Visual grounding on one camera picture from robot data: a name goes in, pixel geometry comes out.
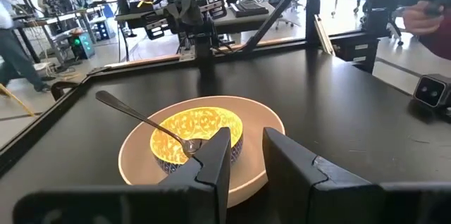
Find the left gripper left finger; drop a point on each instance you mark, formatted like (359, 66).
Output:
(204, 196)

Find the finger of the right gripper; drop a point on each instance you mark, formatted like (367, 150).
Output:
(216, 5)
(155, 26)

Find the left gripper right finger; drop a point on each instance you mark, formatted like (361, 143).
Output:
(299, 188)

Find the silver metal spoon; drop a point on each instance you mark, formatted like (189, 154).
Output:
(116, 101)

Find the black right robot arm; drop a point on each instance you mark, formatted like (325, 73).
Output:
(204, 46)

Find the person's forearm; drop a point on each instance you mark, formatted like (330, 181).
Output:
(440, 41)

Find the grey desk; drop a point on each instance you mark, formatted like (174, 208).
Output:
(246, 23)
(134, 18)

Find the black device with label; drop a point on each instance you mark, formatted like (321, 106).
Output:
(141, 7)

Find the black keyboard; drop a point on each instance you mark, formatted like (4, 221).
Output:
(250, 8)

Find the computer tower green light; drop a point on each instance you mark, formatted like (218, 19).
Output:
(81, 44)

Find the beige shallow plate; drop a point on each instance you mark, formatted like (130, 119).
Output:
(253, 118)

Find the aluminium strip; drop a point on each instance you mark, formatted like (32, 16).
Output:
(323, 35)

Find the person's hand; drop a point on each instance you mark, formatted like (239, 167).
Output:
(419, 18)

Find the table-level camera box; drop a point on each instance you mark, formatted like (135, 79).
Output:
(430, 90)

